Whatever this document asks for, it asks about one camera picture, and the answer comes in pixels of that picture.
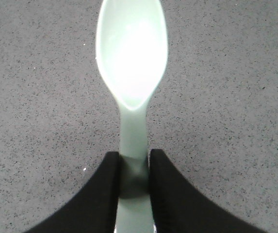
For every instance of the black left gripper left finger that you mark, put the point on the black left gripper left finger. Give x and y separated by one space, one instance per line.
93 209

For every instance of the pale green plastic spoon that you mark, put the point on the pale green plastic spoon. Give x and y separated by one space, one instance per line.
131 54

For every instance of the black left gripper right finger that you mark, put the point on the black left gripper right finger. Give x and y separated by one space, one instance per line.
178 207

